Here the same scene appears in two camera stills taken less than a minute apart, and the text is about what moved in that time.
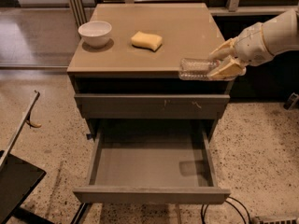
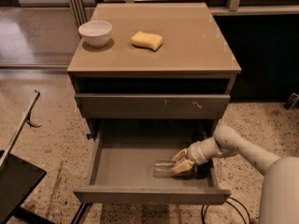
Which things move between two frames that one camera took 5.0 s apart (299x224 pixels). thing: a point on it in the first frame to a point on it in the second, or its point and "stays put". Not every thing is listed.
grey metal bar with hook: (25, 120) stays put
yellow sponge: (147, 41) stays put
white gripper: (251, 46) to (195, 153)
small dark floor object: (292, 101) stays put
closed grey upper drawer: (155, 106) stays put
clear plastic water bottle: (196, 69) to (163, 169)
